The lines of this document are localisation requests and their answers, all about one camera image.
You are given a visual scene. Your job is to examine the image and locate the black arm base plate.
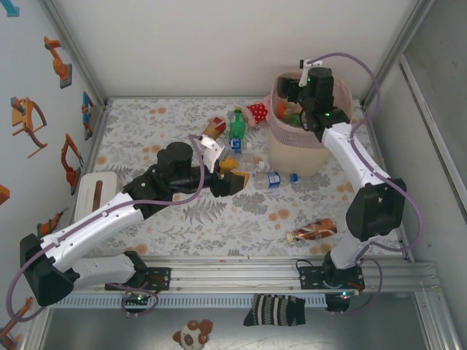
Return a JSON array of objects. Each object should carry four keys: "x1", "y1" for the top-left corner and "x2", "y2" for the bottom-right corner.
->
[
  {"x1": 104, "y1": 267, "x2": 172, "y2": 292},
  {"x1": 298, "y1": 265, "x2": 366, "y2": 292}
]

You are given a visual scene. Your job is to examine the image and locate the clear bottle blue label white cap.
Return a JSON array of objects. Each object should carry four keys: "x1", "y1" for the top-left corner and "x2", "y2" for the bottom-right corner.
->
[{"x1": 225, "y1": 136, "x2": 252, "y2": 155}]

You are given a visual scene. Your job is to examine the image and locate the floral tablecloth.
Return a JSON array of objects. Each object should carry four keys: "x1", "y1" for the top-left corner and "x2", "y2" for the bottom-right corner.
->
[{"x1": 71, "y1": 96, "x2": 406, "y2": 258}]

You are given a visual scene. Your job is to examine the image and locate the pink plush toy polka dots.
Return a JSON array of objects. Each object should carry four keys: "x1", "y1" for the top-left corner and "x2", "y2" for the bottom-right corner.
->
[{"x1": 246, "y1": 95, "x2": 271, "y2": 128}]

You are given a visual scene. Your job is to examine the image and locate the orange claw wall decoration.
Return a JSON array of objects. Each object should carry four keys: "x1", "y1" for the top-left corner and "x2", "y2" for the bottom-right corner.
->
[{"x1": 9, "y1": 96, "x2": 48, "y2": 160}]

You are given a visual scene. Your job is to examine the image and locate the white slotted cable duct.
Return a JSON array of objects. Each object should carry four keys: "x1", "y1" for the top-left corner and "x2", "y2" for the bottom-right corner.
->
[{"x1": 49, "y1": 293, "x2": 328, "y2": 309}]

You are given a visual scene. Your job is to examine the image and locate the pink laundry basket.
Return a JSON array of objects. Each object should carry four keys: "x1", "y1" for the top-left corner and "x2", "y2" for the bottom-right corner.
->
[{"x1": 269, "y1": 71, "x2": 354, "y2": 179}]

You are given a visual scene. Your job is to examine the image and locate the aluminium frame rails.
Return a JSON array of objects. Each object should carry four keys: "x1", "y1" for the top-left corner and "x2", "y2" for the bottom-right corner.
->
[{"x1": 36, "y1": 254, "x2": 441, "y2": 292}]

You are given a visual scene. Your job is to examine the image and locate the brown white plush toy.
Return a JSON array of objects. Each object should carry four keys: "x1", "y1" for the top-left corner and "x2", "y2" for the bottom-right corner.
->
[{"x1": 171, "y1": 319, "x2": 215, "y2": 350}]

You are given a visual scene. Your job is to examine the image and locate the black white striped sock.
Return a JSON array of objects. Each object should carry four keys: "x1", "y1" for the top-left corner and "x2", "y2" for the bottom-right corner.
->
[{"x1": 242, "y1": 293, "x2": 306, "y2": 327}]

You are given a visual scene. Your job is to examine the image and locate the brown label bottle white cap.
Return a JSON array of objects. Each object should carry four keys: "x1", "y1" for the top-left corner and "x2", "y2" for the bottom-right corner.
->
[{"x1": 285, "y1": 217, "x2": 339, "y2": 243}]

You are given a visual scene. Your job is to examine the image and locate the white tissue box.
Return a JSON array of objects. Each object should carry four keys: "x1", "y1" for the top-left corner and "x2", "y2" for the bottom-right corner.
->
[{"x1": 74, "y1": 171, "x2": 118, "y2": 219}]

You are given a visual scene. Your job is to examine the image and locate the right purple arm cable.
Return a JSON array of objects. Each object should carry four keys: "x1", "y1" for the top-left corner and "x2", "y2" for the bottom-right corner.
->
[{"x1": 315, "y1": 52, "x2": 424, "y2": 316}]

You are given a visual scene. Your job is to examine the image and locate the blue orange wall decoration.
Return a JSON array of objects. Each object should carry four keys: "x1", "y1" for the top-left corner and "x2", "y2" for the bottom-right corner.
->
[{"x1": 80, "y1": 90, "x2": 96, "y2": 141}]

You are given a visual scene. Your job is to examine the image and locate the clear unlabelled bottle white cap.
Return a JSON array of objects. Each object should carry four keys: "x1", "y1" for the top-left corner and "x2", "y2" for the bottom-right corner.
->
[{"x1": 236, "y1": 152, "x2": 267, "y2": 172}]

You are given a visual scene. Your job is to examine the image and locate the translucent bin liner bag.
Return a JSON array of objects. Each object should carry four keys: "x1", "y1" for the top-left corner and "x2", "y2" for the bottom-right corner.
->
[{"x1": 269, "y1": 71, "x2": 354, "y2": 150}]

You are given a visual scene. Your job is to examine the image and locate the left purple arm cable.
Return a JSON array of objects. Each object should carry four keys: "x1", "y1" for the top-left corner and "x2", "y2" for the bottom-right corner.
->
[{"x1": 6, "y1": 133, "x2": 205, "y2": 322}]

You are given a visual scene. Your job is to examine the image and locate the tea bottle orange red label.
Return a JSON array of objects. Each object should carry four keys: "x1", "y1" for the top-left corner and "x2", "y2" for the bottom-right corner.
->
[{"x1": 202, "y1": 116, "x2": 227, "y2": 141}]

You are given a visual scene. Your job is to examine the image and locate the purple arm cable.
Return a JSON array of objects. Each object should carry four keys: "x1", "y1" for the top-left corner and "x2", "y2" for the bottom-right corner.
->
[
  {"x1": 315, "y1": 52, "x2": 424, "y2": 316},
  {"x1": 6, "y1": 133, "x2": 205, "y2": 322}
]

